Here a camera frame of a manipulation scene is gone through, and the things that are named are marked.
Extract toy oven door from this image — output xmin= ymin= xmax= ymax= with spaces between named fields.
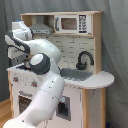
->
xmin=18 ymin=89 xmax=36 ymax=114

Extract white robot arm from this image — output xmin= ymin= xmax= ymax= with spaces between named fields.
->
xmin=3 ymin=21 xmax=65 ymax=128

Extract wooden toy kitchen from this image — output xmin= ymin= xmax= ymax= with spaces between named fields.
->
xmin=8 ymin=11 xmax=114 ymax=128

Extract grey toy sink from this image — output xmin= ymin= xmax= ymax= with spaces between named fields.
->
xmin=60 ymin=68 xmax=93 ymax=81

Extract black toy faucet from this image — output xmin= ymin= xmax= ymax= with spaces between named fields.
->
xmin=76 ymin=51 xmax=94 ymax=70

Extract right red oven knob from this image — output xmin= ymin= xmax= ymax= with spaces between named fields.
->
xmin=31 ymin=81 xmax=37 ymax=87

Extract red oven knob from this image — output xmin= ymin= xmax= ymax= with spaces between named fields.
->
xmin=13 ymin=76 xmax=18 ymax=83
xmin=31 ymin=81 xmax=37 ymax=87

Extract toy microwave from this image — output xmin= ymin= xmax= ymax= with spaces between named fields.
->
xmin=55 ymin=15 xmax=92 ymax=34

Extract black stovetop red burners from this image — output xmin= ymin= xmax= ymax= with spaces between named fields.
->
xmin=16 ymin=64 xmax=31 ymax=71

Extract grey range hood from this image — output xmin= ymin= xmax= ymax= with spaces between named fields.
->
xmin=30 ymin=16 xmax=53 ymax=35

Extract white cupboard door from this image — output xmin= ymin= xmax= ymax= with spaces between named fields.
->
xmin=47 ymin=88 xmax=82 ymax=128

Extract left red oven knob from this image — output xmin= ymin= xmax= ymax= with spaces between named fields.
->
xmin=13 ymin=76 xmax=18 ymax=83

